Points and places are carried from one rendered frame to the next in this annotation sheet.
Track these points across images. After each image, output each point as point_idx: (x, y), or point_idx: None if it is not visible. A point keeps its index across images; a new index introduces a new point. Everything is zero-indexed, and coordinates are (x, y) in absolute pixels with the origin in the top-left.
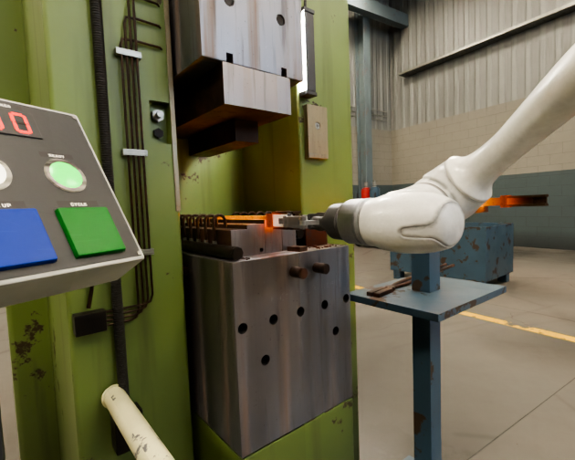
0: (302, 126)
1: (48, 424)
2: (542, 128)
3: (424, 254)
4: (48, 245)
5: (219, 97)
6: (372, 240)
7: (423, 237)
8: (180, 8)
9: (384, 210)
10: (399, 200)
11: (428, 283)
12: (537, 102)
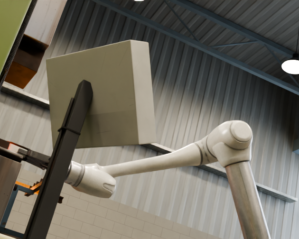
0: None
1: None
2: (141, 170)
3: (8, 207)
4: None
5: (33, 65)
6: (88, 183)
7: (109, 189)
8: (37, 4)
9: (98, 173)
10: (103, 172)
11: (4, 226)
12: (146, 163)
